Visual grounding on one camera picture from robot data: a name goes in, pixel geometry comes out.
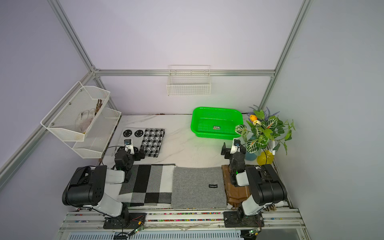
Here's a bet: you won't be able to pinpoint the brown plaid scarf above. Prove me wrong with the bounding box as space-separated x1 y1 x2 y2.
221 164 278 212

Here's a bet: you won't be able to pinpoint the black white checked scarf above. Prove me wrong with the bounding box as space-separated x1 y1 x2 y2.
117 165 176 207

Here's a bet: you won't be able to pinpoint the green plastic basket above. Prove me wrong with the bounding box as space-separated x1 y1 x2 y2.
191 107 244 140

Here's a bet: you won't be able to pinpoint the aluminium mounting rail frame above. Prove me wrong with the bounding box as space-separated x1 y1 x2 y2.
55 207 311 240

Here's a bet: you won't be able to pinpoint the white mesh upper shelf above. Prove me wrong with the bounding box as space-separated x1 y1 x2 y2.
41 82 110 142

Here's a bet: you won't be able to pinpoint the artificial green leafy plant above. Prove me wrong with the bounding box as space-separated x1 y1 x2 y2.
235 105 296 155

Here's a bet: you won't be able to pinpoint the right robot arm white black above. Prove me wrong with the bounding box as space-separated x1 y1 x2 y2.
221 139 288 219

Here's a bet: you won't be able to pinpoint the white cloth black discs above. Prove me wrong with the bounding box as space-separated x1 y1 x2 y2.
117 127 146 154

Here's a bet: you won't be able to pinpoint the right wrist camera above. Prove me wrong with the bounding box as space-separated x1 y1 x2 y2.
230 139 242 154

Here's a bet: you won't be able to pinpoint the houndstooth black white cloth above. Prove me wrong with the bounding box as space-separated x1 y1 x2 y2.
142 128 165 158

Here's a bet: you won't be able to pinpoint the grey scarf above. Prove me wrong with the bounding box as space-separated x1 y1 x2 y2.
171 167 227 210

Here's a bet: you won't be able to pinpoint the white mesh lower shelf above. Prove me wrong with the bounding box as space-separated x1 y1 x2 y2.
72 108 121 159

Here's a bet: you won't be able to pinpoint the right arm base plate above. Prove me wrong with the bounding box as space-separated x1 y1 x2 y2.
223 211 265 228

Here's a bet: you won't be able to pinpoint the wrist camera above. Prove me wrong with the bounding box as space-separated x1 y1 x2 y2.
124 139 135 155
230 139 242 154

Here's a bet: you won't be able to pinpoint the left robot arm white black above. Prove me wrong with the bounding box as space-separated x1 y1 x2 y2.
62 147 145 221

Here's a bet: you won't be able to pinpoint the blue vase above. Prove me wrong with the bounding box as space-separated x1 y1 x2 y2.
245 148 260 161

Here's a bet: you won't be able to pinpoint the yellow spray bottle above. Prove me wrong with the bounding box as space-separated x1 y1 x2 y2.
257 141 276 166

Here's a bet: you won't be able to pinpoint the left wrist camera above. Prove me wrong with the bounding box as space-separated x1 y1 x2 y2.
124 139 135 155

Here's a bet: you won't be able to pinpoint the white wire wall basket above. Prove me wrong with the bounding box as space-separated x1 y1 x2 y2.
167 65 212 97

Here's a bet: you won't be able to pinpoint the white mesh shelf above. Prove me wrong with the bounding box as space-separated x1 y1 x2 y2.
41 82 110 142
72 108 121 159

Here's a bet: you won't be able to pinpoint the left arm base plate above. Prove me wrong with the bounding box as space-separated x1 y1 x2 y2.
103 213 147 230

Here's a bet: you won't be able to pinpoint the clear glove in shelf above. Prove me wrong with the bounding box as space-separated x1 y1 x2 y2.
76 109 96 134

